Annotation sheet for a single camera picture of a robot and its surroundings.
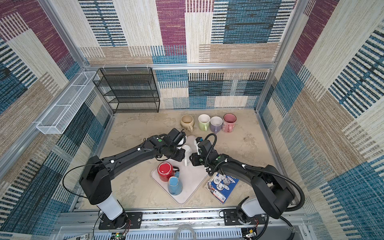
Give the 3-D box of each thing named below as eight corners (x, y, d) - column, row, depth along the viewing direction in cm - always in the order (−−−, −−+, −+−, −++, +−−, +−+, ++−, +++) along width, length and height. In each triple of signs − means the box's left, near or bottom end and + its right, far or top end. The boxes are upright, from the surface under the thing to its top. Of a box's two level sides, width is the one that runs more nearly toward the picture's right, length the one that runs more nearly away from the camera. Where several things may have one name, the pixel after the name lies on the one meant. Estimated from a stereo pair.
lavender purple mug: (210, 135, 107) (211, 128, 101) (209, 123, 114) (210, 116, 108) (222, 135, 107) (223, 128, 101) (220, 123, 114) (221, 116, 108)
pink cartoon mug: (222, 137, 106) (225, 127, 97) (220, 123, 114) (222, 113, 105) (235, 137, 106) (238, 127, 97) (232, 123, 114) (235, 113, 105)
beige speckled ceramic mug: (181, 135, 107) (180, 127, 101) (181, 122, 115) (181, 114, 108) (193, 134, 107) (193, 127, 101) (193, 122, 115) (193, 114, 108)
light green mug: (198, 136, 107) (198, 126, 99) (198, 123, 114) (198, 114, 106) (209, 135, 107) (211, 126, 99) (208, 123, 114) (209, 114, 106)
